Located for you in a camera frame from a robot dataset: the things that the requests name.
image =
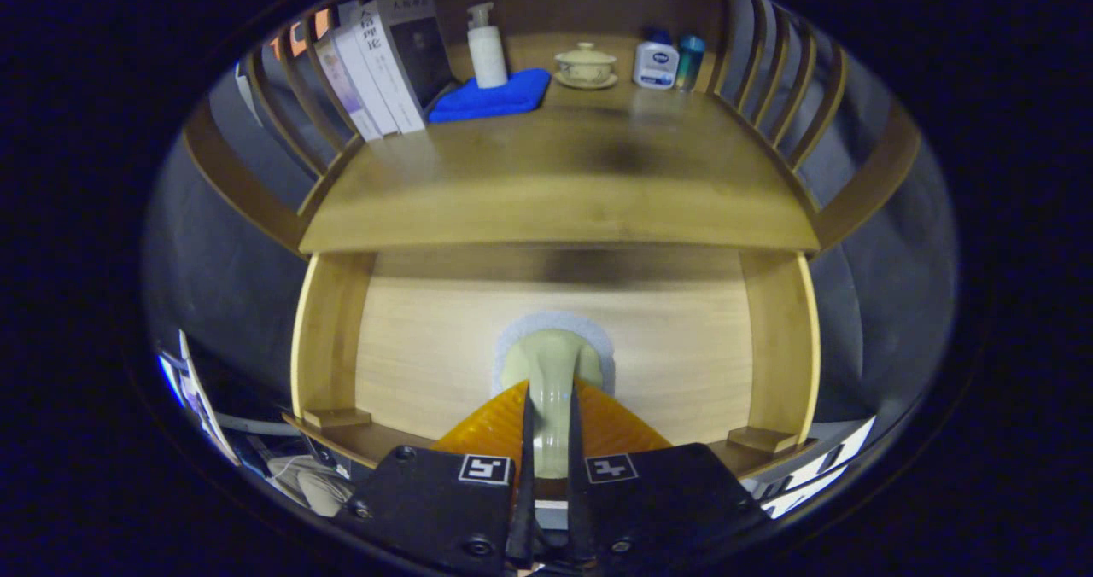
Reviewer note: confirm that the thick grey and white book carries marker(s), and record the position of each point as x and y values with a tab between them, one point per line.
418	48

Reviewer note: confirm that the wooden drawer with black knob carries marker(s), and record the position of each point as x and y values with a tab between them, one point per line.
427	346

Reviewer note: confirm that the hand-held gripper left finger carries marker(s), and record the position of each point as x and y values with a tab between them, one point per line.
427	500

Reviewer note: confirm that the purple and white book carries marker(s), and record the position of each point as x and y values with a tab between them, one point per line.
346	82

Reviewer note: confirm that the white edged dark panel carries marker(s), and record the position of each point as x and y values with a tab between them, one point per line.
201	406

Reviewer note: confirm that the blue folded cloth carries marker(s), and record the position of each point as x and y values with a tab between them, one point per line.
495	99

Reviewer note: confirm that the teal bottle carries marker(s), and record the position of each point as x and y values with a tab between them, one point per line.
690	61

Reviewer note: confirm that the white pump bottle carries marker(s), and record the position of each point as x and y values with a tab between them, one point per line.
488	56

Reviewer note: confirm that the thin white book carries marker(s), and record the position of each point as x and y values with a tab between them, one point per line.
369	73

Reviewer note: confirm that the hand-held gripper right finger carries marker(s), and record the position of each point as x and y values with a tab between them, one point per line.
666	500

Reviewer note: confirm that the black backdrop cloth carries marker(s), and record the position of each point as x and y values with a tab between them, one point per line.
213	261

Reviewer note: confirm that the wooden countertop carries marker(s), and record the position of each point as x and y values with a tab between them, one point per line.
555	201

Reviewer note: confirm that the white lotion bottle blue cap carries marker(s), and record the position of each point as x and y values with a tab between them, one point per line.
655	63

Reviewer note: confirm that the beige lidded teacup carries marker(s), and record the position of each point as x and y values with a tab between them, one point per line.
586	65

